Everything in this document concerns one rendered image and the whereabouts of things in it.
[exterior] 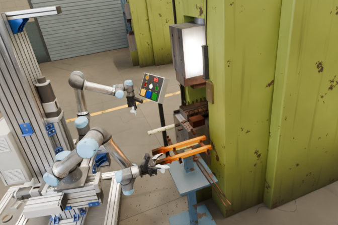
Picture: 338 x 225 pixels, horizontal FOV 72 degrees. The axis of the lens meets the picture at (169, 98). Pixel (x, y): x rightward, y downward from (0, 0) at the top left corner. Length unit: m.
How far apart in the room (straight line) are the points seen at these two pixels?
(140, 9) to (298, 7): 5.33
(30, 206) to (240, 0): 2.02
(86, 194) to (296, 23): 1.94
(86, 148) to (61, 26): 8.46
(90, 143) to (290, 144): 1.61
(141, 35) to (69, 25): 3.71
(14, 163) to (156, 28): 5.30
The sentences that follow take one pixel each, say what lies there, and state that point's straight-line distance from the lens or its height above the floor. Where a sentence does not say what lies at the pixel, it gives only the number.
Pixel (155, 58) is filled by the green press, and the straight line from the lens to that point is 6.86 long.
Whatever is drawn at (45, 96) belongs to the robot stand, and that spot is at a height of 1.43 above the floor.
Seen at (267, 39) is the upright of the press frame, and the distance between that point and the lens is 1.78.
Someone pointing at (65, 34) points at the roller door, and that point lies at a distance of 9.77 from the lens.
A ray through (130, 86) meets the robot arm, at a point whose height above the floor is 1.24.
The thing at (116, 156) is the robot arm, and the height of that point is 1.06.
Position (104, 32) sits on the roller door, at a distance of 9.82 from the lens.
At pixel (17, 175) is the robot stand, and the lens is 2.28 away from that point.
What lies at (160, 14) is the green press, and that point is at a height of 1.42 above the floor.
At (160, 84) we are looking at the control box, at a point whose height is 1.13.
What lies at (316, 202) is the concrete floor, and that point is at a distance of 2.89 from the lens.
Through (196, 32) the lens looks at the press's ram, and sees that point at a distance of 1.87.
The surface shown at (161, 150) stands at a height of 1.00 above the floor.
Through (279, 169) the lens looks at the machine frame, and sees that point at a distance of 2.35.
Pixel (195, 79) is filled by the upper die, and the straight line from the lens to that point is 2.03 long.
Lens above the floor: 2.06
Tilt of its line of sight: 26 degrees down
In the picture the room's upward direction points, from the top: 7 degrees counter-clockwise
